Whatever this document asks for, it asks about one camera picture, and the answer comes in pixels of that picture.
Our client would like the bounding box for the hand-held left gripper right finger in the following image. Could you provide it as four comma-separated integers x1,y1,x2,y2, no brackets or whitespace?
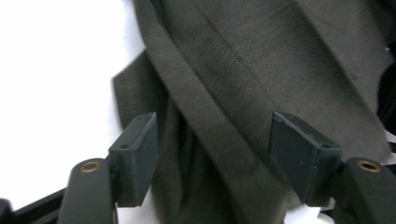
269,110,344,207

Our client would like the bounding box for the dark grey skirt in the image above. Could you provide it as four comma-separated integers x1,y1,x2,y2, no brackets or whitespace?
111,0,396,224

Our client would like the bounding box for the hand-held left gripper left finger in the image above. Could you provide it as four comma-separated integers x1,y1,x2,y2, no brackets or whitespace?
107,111,160,208

